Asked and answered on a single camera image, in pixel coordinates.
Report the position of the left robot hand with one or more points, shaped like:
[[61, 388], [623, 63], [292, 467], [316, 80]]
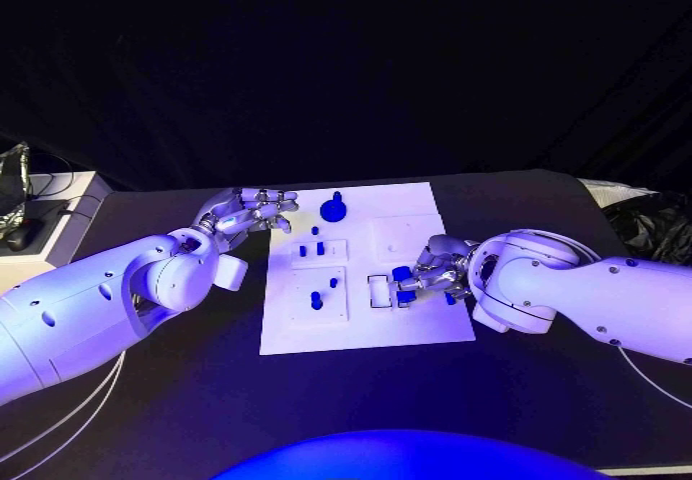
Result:
[[243, 213]]

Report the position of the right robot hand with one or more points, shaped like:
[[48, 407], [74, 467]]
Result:
[[440, 270]]

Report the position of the blue block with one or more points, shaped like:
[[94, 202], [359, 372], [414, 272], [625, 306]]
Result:
[[450, 299], [404, 296], [401, 272]]

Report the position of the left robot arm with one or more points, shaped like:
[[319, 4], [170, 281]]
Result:
[[87, 300]]

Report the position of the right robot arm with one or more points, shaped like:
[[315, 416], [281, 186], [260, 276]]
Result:
[[567, 288]]

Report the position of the white task board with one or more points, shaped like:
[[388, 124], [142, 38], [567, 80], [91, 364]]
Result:
[[362, 300]]

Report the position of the blue gear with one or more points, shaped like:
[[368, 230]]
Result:
[[333, 210]]

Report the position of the blue long cylinder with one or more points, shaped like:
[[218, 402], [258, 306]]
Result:
[[316, 300]]

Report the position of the white desk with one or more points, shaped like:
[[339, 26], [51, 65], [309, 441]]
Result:
[[48, 232]]

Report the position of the black plastic bag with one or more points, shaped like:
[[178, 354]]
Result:
[[652, 225]]

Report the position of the black computer mouse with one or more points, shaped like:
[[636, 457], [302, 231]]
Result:
[[22, 234]]

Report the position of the silver foil bag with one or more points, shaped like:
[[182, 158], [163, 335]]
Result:
[[12, 187]]

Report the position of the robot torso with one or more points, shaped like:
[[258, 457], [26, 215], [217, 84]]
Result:
[[411, 457]]

